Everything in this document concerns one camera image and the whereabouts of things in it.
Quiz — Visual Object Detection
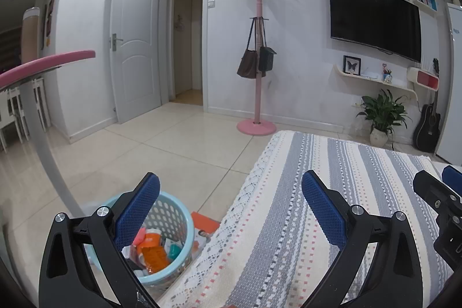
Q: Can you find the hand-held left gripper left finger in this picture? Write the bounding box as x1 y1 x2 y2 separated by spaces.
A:
38 171 161 308

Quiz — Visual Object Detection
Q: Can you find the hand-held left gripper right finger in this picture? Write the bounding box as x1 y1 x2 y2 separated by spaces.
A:
301 169 434 308

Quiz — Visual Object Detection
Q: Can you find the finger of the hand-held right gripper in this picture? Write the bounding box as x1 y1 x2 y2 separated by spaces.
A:
412 169 462 219
441 165 462 196

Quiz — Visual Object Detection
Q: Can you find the light blue plastic basket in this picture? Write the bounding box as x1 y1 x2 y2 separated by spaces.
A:
81 191 195 289

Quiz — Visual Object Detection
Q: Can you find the orange plastic bag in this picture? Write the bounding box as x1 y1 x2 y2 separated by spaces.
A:
137 245 172 274

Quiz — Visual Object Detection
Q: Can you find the striped lace blanket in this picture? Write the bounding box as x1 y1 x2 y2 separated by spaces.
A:
157 130 462 308

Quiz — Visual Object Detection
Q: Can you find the black acoustic guitar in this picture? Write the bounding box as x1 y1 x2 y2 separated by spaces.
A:
413 58 441 153

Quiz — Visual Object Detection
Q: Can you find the teal small packet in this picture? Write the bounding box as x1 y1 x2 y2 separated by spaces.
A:
167 244 183 262

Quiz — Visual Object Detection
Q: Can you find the orange flat box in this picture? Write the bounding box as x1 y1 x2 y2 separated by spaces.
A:
189 210 222 254

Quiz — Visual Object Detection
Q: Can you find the potted green plant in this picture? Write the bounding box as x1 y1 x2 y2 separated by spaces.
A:
355 89 412 149

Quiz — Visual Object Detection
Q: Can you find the white refrigerator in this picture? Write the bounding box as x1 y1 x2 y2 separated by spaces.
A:
435 2 462 166

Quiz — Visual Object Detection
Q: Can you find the white and red box shelf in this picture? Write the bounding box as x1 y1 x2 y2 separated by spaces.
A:
407 67 440 91

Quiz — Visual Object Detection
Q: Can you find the pink coat rack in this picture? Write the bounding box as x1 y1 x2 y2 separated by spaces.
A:
236 0 283 136

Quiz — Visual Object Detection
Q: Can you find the white wavy shelf under television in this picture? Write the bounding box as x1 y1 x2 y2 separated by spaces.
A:
334 63 419 103

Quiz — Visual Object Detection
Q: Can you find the white chair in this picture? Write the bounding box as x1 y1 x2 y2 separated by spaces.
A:
0 88 29 152
31 77 52 133

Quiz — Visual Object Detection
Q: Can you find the black handbag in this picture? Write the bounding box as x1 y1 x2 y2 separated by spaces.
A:
258 17 278 72

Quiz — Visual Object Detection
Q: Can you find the brown handbag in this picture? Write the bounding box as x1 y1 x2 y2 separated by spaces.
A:
236 17 266 79

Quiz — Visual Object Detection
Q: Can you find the black television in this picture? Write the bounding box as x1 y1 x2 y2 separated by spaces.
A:
327 0 423 64

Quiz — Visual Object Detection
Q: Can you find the white panel door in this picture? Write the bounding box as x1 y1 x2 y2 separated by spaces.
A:
107 0 162 124

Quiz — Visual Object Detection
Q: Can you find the tall standing air conditioner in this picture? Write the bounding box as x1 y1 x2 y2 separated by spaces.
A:
21 7 41 63

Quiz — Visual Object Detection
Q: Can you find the butterfly picture frame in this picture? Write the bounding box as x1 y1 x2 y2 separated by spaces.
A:
342 55 362 76

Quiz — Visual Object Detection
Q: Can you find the pink table with white pedestal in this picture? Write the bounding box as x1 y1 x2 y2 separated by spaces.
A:
0 50 96 222

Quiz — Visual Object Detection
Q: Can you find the wall poster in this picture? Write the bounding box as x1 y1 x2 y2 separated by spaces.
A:
43 0 56 49

